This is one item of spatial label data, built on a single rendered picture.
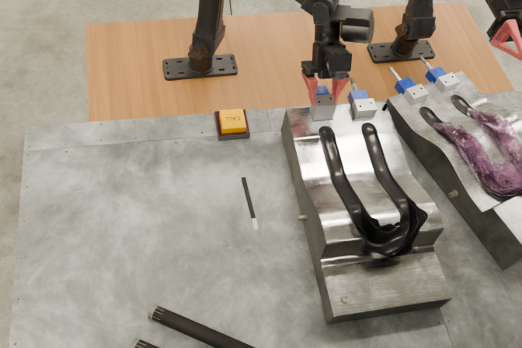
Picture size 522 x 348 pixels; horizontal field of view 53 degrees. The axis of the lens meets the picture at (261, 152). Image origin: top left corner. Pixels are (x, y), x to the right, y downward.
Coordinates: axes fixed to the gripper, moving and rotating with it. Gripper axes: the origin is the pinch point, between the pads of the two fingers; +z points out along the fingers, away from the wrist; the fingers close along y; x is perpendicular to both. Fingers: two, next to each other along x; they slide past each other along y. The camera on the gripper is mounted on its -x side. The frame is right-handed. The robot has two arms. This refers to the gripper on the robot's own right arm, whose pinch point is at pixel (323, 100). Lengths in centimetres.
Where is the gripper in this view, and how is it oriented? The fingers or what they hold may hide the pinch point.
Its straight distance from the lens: 125.3
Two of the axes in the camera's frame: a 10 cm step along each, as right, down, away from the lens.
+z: 0.1, 9.0, 4.4
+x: -2.0, -4.3, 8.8
